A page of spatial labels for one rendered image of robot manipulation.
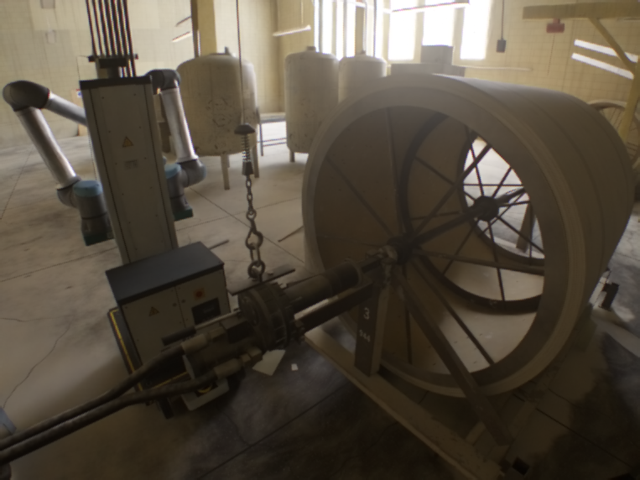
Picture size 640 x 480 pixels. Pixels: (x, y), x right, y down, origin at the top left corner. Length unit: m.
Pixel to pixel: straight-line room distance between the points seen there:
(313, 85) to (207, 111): 2.30
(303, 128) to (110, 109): 5.48
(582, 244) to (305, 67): 6.23
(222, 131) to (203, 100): 0.56
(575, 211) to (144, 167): 1.95
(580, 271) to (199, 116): 5.33
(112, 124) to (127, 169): 0.24
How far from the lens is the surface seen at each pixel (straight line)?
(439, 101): 1.47
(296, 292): 1.30
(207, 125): 5.71
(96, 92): 1.91
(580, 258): 1.36
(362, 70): 7.84
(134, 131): 1.94
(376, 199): 2.71
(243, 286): 1.16
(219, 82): 5.64
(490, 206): 2.51
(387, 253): 1.64
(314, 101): 6.98
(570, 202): 1.32
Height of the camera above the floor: 1.71
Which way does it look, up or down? 26 degrees down
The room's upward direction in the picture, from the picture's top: straight up
